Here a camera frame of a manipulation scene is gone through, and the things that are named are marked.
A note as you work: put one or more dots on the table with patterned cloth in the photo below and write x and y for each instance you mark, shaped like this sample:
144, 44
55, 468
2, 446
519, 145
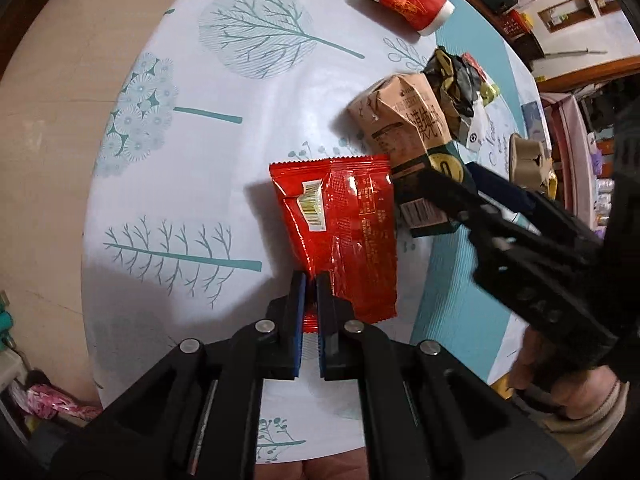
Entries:
200, 185

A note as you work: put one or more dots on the pink patterned bag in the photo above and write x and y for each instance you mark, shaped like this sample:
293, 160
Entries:
55, 401

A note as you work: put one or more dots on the red snack packet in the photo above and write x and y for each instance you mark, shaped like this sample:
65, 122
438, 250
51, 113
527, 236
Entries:
345, 220

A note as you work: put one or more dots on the dark crumpled wrapper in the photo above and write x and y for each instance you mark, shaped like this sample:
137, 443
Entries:
450, 85

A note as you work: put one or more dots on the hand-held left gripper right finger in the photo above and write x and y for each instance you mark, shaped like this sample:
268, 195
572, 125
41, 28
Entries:
324, 320

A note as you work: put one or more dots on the teal plastic toy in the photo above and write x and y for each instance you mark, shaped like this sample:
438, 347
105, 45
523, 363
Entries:
4, 320

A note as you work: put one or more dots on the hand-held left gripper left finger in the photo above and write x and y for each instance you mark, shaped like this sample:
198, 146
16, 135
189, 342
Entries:
299, 320

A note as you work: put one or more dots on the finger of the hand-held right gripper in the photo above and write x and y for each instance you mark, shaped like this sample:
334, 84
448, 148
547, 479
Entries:
495, 185
450, 195

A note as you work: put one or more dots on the white and lilac box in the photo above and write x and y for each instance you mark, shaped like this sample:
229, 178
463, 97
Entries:
531, 117

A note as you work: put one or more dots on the tan open cardboard box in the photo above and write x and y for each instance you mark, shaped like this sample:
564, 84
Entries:
522, 157

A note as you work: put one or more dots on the person's right forearm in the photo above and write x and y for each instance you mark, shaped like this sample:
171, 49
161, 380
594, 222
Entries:
590, 435

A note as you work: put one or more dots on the wall niche with ornaments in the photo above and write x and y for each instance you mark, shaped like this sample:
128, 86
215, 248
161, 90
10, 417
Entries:
565, 12

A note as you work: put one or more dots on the white plastic storage rack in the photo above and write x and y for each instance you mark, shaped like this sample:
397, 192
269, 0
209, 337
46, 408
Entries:
12, 390

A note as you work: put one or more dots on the white printed wrapper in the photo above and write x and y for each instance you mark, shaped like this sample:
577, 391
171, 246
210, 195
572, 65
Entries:
475, 130

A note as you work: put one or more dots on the pink fleece trousers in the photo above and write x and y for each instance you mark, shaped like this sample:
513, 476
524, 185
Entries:
320, 467

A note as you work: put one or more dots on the table with pink cloth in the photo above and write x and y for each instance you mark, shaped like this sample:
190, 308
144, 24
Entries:
567, 130

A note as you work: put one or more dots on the brown milk carton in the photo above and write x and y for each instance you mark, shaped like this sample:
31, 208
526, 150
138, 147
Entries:
400, 120

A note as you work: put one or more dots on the red basket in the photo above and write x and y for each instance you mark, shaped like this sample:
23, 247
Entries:
515, 24

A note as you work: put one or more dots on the long wooden sideboard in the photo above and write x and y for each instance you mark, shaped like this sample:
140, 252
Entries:
527, 42

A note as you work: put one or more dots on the person's right hand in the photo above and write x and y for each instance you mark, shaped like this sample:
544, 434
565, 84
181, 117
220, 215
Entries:
575, 397

